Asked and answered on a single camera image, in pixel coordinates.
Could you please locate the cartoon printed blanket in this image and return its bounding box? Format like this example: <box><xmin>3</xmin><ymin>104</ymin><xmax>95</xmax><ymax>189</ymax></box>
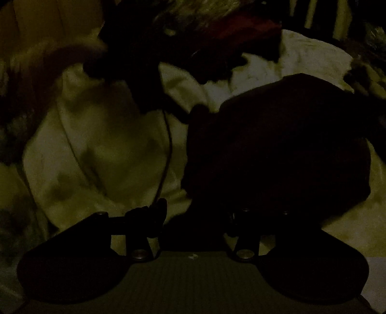
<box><xmin>145</xmin><ymin>0</ymin><xmax>242</xmax><ymax>34</ymax></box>

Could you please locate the white floral duvet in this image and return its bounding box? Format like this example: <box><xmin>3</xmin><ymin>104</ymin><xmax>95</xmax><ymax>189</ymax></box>
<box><xmin>0</xmin><ymin>27</ymin><xmax>386</xmax><ymax>302</ymax></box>

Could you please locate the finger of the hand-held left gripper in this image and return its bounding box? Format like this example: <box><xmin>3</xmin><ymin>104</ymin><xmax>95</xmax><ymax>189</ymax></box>
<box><xmin>164</xmin><ymin>98</ymin><xmax>210</xmax><ymax>125</ymax></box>

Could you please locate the dark maroon garment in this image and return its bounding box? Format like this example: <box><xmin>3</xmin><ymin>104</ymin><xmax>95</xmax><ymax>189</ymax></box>
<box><xmin>182</xmin><ymin>73</ymin><xmax>372</xmax><ymax>219</ymax></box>

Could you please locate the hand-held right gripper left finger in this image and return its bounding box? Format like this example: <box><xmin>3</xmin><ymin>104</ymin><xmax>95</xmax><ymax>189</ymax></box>
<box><xmin>90</xmin><ymin>198</ymin><xmax>168</xmax><ymax>262</ymax></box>

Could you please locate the dark slatted bed frame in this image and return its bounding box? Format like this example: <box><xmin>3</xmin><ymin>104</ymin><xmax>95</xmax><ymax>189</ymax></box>
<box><xmin>285</xmin><ymin>0</ymin><xmax>352</xmax><ymax>41</ymax></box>

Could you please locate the red quilted cloth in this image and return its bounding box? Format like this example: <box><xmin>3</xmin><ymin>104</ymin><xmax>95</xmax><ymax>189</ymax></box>
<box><xmin>193</xmin><ymin>14</ymin><xmax>284</xmax><ymax>55</ymax></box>

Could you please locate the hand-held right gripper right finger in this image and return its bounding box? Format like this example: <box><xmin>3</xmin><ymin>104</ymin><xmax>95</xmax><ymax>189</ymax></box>
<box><xmin>226</xmin><ymin>207</ymin><xmax>292</xmax><ymax>263</ymax></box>

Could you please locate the small dark garment white trim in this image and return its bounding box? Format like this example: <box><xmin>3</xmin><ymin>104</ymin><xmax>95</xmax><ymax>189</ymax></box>
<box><xmin>190</xmin><ymin>45</ymin><xmax>284</xmax><ymax>86</ymax></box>

